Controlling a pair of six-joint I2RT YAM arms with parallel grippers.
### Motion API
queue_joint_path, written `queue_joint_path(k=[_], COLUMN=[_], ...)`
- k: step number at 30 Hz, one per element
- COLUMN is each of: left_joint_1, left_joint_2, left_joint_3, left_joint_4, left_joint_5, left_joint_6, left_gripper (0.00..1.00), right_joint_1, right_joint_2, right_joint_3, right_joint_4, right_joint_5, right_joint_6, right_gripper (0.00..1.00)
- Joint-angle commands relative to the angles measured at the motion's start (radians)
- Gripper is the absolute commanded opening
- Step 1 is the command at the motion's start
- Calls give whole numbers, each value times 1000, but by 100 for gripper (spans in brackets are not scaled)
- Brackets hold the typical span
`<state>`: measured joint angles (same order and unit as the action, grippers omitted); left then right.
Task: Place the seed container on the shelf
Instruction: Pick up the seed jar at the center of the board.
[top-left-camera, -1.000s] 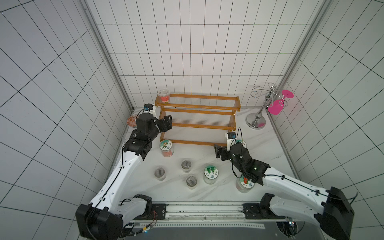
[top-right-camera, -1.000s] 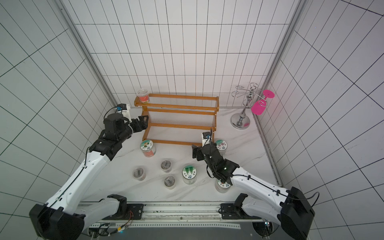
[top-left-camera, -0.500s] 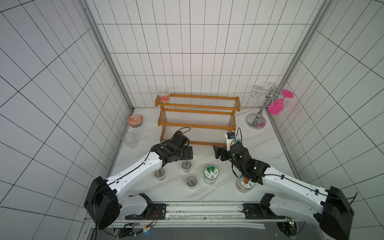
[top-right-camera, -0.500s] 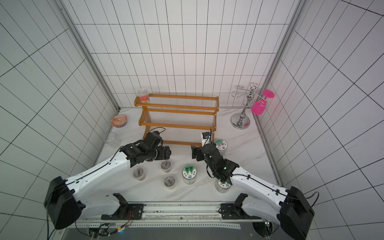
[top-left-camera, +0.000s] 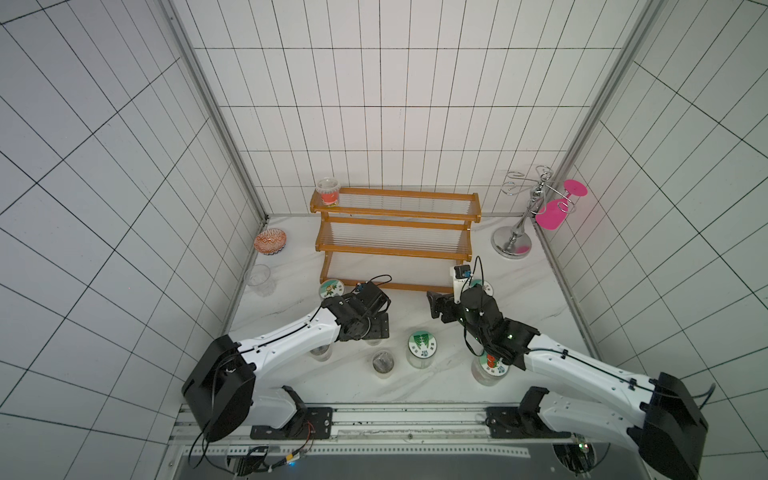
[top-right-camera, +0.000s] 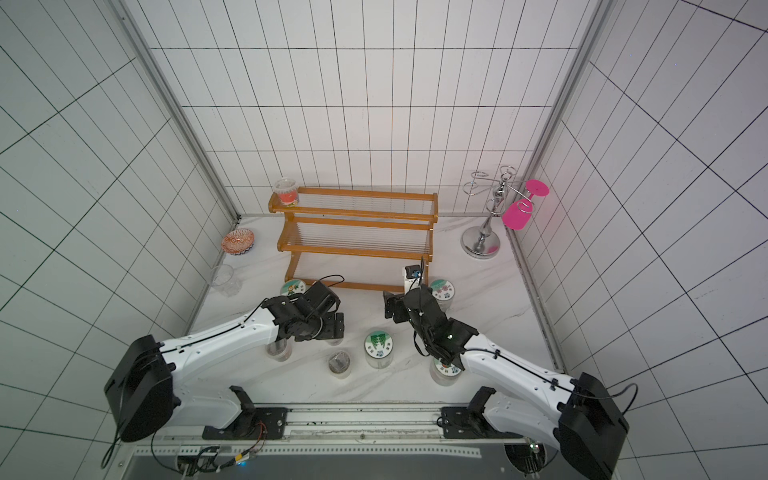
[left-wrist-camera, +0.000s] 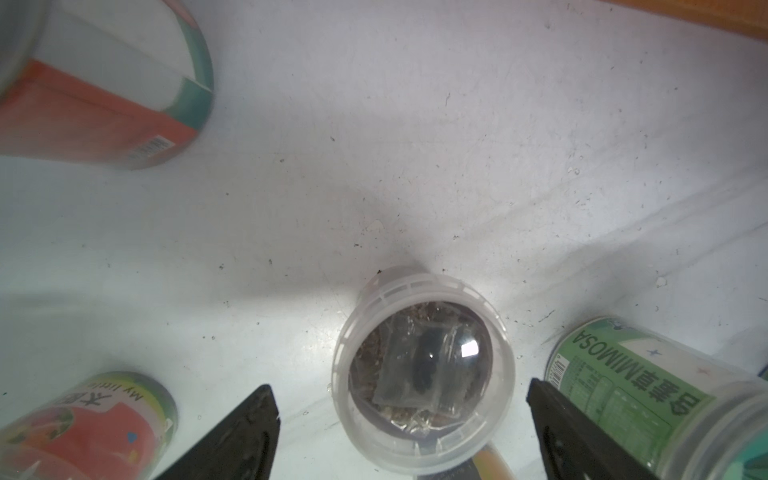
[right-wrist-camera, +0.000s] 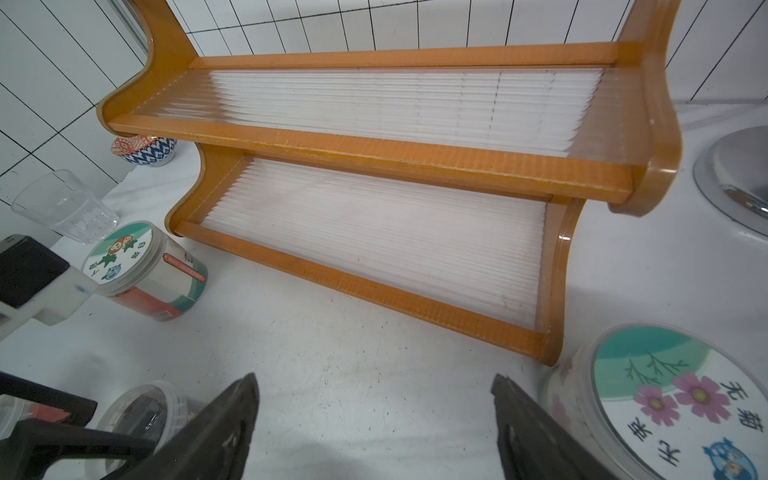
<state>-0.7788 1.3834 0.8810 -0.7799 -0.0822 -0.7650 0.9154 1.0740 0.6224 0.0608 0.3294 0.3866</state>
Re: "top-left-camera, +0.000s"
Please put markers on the strawberry lid jar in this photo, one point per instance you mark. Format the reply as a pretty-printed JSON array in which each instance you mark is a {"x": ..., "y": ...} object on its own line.
[{"x": 488, "y": 370}]

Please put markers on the pink plastic wine glass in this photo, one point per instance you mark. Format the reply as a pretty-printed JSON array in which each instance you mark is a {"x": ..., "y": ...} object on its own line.
[{"x": 564, "y": 202}]

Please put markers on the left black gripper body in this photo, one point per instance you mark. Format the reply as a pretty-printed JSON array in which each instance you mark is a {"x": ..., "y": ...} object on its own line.
[{"x": 367, "y": 322}]

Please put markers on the chrome wine glass rack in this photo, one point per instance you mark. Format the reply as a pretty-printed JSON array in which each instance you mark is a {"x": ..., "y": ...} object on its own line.
[{"x": 512, "y": 242}]

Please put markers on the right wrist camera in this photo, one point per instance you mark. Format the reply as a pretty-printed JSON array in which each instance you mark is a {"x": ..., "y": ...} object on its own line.
[{"x": 461, "y": 279}]

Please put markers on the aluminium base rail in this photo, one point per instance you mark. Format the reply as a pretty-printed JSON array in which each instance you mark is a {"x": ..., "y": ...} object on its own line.
[{"x": 395, "y": 429}]

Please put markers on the small container dark seeds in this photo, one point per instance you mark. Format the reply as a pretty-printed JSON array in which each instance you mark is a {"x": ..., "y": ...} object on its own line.
[{"x": 322, "y": 353}]

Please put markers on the small container red seeds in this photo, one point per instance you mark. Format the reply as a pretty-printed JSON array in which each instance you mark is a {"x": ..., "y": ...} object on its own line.
[{"x": 328, "y": 189}]

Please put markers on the small container brown seeds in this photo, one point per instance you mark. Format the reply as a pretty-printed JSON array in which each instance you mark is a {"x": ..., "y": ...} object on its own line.
[{"x": 383, "y": 364}]

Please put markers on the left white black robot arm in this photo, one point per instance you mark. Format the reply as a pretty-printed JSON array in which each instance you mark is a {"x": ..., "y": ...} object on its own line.
[{"x": 222, "y": 391}]

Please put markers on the flower label seed jar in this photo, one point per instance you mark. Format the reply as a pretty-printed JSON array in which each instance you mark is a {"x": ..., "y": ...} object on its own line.
[{"x": 487, "y": 287}]

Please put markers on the orange patterned glass bowl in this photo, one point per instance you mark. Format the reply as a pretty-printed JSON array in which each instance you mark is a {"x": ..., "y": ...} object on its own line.
[{"x": 270, "y": 241}]

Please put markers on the wiring bundle under rail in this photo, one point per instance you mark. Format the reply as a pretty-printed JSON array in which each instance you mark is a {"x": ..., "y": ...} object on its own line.
[{"x": 270, "y": 459}]

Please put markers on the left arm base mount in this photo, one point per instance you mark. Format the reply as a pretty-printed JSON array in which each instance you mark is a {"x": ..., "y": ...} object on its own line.
[{"x": 313, "y": 423}]

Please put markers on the orange wooden two-tier shelf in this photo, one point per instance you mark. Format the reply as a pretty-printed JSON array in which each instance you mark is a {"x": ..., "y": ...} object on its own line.
[{"x": 396, "y": 223}]

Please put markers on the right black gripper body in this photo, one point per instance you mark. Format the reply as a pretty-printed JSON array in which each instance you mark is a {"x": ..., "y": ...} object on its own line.
[{"x": 450, "y": 308}]

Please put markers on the red seed jar monkey lid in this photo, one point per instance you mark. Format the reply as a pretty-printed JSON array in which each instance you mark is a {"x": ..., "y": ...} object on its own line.
[{"x": 331, "y": 288}]

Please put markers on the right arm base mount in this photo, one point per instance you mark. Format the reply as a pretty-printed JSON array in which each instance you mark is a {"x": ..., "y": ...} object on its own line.
[{"x": 505, "y": 422}]

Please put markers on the clear glass cup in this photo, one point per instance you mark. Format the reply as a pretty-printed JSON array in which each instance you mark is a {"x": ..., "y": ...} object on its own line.
[{"x": 261, "y": 281}]

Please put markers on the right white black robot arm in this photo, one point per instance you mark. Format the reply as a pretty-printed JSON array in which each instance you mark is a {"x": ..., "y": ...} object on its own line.
[{"x": 657, "y": 417}]

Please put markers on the green tree lid jar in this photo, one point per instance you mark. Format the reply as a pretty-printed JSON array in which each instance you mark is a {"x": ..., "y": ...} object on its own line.
[{"x": 422, "y": 348}]

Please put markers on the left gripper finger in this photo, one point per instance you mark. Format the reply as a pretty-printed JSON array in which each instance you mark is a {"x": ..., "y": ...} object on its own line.
[
  {"x": 349, "y": 331},
  {"x": 379, "y": 329}
]

